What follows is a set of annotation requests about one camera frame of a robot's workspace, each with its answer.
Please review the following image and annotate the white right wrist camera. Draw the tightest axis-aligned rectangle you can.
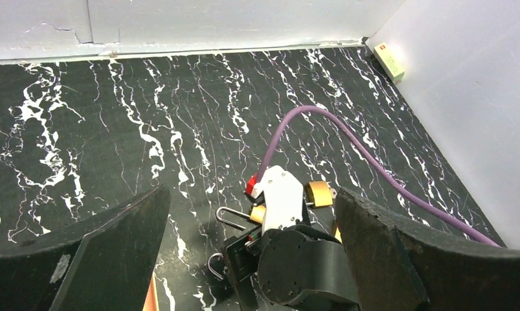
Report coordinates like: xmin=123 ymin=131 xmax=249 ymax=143
xmin=245 ymin=165 xmax=304 ymax=234

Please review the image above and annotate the green white box in corner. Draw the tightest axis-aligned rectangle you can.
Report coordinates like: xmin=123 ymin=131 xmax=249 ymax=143
xmin=374 ymin=42 xmax=405 ymax=84

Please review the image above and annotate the small brass padlock closed shackle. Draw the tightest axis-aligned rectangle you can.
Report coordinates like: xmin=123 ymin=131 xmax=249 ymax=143
xmin=304 ymin=181 xmax=337 ymax=208

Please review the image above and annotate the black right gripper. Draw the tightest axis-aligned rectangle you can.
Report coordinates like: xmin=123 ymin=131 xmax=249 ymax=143
xmin=222 ymin=227 xmax=360 ymax=310

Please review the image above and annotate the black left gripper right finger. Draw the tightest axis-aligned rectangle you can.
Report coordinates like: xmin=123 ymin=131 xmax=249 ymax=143
xmin=334 ymin=188 xmax=520 ymax=310

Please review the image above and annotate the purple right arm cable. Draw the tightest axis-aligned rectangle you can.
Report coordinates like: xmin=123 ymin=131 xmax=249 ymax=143
xmin=256 ymin=105 xmax=501 ymax=248

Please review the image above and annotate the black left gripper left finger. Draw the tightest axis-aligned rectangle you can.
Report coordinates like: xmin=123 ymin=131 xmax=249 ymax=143
xmin=0 ymin=185 xmax=170 ymax=310

